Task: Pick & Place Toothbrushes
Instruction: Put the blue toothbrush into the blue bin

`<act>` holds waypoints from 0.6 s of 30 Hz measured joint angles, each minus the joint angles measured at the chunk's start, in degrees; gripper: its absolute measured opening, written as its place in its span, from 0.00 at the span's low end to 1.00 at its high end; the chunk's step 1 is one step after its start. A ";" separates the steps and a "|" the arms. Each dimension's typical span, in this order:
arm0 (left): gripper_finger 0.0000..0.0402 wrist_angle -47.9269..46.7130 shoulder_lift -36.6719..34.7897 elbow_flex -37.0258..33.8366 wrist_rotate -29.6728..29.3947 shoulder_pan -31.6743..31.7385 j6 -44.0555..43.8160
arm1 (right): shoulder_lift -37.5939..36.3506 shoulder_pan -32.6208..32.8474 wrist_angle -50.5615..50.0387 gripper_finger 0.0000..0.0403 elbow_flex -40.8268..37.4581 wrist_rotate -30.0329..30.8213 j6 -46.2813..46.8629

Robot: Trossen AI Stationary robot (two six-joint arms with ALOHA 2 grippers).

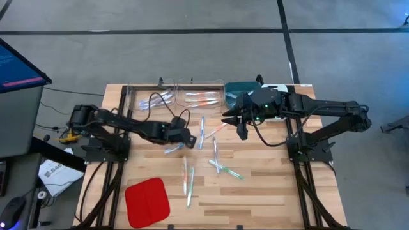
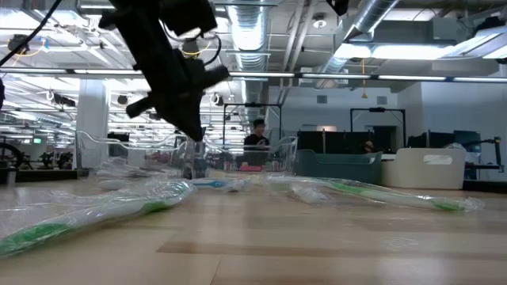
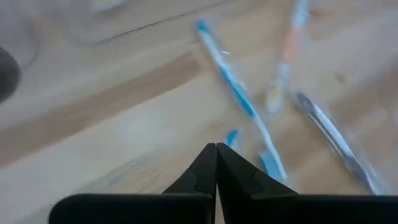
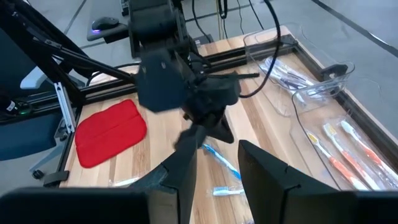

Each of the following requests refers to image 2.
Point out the person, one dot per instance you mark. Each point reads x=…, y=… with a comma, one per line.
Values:
x=369, y=146
x=256, y=138

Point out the teal plastic bin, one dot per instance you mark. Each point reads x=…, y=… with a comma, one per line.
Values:
x=336, y=168

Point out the grey metal cylinder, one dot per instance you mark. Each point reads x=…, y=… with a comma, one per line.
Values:
x=11, y=176

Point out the white plastic bin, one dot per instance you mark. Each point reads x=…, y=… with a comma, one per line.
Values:
x=412, y=174

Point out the silver ventilation duct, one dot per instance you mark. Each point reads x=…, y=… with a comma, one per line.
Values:
x=372, y=17
x=247, y=39

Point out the clear plastic bin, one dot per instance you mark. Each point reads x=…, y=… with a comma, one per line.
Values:
x=87, y=154
x=285, y=154

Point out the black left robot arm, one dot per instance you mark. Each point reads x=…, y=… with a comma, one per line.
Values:
x=130, y=27

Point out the black gantry frame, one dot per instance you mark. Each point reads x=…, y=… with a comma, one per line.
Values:
x=378, y=109

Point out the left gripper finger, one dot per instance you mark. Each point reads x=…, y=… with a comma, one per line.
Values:
x=186, y=118

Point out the dark office monitor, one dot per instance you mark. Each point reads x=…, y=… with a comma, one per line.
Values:
x=467, y=139

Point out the white building column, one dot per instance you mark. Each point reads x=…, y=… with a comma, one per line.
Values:
x=93, y=122

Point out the green toothbrush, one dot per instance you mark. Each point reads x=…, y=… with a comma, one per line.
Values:
x=39, y=233
x=376, y=194

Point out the green lit sign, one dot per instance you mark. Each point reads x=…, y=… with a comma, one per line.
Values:
x=37, y=140

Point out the dark office partition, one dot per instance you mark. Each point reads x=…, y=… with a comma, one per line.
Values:
x=328, y=140

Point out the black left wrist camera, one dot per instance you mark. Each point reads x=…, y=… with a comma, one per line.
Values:
x=186, y=16

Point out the suspended light rail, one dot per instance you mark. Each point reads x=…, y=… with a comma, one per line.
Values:
x=356, y=76

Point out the black articulated stand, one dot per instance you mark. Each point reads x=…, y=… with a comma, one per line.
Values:
x=497, y=152

